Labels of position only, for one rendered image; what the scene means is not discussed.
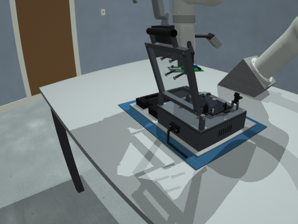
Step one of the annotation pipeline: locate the green circuit board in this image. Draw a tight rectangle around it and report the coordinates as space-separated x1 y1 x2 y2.
194 65 204 72

